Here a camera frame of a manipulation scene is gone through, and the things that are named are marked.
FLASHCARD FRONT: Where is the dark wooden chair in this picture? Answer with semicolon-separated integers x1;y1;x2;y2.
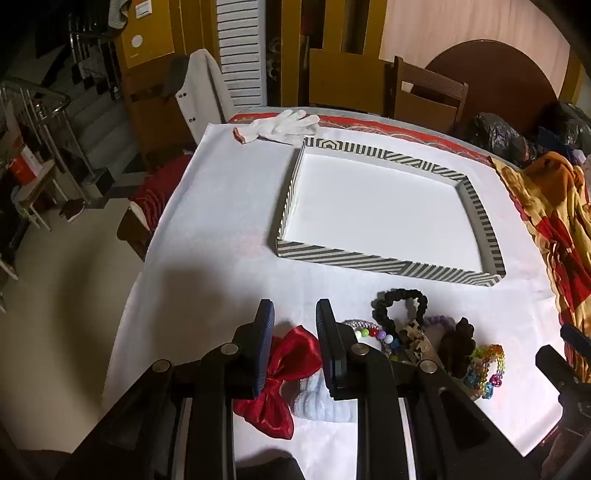
392;55;469;134

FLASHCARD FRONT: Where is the orange and red patterned blanket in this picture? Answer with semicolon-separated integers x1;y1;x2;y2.
489;152;591;384

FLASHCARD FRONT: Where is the black plastic bag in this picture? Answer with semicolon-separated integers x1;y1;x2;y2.
464;112;536;167
536;99;591;153

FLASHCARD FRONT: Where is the camouflage scrunchie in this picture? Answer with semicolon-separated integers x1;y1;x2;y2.
398;320;444;367

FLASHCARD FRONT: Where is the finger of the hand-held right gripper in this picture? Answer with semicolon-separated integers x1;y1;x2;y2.
534;344;585;393
560;322;591;358

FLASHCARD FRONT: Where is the brown scrunchie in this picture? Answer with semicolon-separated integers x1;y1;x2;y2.
438;318;476;379

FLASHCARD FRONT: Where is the rainbow crystal bracelet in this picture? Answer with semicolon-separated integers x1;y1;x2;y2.
463;344;507;400

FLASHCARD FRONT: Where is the light wooden chair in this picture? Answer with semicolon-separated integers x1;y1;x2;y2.
308;47;393;116

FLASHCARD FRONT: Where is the white jacket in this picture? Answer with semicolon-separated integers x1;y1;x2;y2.
163;49;237;144

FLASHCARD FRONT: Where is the multicolour bead bracelet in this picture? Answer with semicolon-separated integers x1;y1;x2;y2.
355;325;403;363

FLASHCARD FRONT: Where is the white stool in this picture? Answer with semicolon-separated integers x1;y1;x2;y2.
11;166;65;232

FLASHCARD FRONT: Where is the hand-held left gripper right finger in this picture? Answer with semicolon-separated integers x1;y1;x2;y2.
315;299;541;480

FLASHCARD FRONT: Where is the white fluffy scrunchie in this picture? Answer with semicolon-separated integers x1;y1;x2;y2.
292;374;358;423

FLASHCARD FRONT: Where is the white work glove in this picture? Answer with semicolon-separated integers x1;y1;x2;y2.
232;109;321;145

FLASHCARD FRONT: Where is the grey hanging cloth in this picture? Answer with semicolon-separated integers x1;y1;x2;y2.
108;0;134;27

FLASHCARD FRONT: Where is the pair of shoes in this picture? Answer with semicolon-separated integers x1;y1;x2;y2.
59;199;86;223

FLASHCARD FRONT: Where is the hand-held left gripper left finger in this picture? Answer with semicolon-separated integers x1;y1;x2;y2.
55;299;278;480

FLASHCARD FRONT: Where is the black scrunchie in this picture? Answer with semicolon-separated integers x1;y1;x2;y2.
372;288;429;340

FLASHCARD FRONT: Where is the red satin bow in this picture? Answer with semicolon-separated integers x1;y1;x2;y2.
233;325;324;440

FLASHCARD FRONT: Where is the white tablecloth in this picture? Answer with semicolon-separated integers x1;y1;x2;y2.
100;122;573;469

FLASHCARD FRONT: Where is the white louvered door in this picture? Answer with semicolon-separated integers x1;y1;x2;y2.
216;0;269;116

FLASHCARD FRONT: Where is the metal stair railing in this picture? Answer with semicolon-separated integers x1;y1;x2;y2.
0;78;93;204

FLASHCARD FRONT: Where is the round brown tabletop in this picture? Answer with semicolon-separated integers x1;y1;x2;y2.
425;40;557;134

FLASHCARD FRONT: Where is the red box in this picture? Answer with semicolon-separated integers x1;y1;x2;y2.
9;154;40;183

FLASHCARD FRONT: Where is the striped cardboard tray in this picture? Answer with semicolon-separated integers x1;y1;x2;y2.
276;137;507;288

